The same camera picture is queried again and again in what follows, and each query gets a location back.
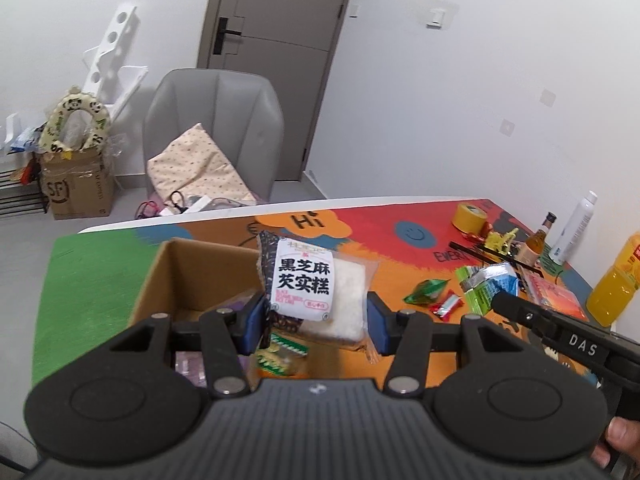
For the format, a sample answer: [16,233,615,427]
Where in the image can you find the black shoe rack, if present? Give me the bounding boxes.
[0,167,51,219]

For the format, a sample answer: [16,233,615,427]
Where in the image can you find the grey door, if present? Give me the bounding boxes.
[196,0,361,182]

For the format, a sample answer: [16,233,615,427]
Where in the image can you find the grey chair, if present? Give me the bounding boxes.
[142,67,285,206]

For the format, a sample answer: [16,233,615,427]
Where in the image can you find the white blue plastic bag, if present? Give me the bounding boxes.
[0,113,44,156]

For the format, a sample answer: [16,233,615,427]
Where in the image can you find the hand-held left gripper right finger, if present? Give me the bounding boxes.
[366,290,531,396]

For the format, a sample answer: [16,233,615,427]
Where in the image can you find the taped cardboard box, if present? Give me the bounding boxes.
[38,147,115,221]

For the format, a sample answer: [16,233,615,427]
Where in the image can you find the yellow toy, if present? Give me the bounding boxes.
[482,227,520,254]

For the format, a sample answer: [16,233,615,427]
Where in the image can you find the red white snack packet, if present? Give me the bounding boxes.
[428,293,464,321]

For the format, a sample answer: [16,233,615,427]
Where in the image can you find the black pink cable bundle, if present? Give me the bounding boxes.
[134,189,211,219]

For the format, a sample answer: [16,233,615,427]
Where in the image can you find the black door handle lock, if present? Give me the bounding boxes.
[213,16,245,55]

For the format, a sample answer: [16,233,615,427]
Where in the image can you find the long black rod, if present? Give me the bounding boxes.
[448,241,544,277]

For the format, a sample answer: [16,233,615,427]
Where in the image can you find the green blue snack packet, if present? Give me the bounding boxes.
[454,262,521,316]

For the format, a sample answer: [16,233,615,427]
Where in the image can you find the dotted beige cushion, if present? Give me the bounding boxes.
[146,122,259,206]

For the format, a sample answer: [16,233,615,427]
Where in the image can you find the yellow tape roll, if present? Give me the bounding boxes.
[452,202,489,234]

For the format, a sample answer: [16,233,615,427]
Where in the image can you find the orange juice bottle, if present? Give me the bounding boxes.
[585,232,640,329]

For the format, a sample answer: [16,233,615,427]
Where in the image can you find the green yellow snack packet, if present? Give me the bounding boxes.
[254,334,309,379]

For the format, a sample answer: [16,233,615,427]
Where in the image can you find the brown glass bottle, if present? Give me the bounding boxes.
[514,212,558,267]

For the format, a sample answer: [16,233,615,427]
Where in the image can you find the person's right hand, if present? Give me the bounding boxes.
[592,417,640,471]

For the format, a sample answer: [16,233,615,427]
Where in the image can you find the panda print neck pillow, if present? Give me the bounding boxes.
[39,84,112,154]

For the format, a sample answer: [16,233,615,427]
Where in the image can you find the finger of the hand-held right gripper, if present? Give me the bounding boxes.
[491,291,562,346]

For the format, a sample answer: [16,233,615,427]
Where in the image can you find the white black rice cake packet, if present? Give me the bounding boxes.
[255,229,381,364]

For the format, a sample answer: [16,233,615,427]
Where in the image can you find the white rack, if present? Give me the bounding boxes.
[79,3,150,121]

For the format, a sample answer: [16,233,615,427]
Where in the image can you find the colourful printed table mat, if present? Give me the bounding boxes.
[31,197,617,402]

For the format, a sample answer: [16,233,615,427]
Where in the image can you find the purple snack packet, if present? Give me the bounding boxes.
[174,352,209,389]

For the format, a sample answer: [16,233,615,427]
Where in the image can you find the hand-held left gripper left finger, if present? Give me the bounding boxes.
[106,293,267,400]

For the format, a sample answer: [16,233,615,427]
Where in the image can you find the white spray bottle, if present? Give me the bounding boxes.
[548,190,599,265]

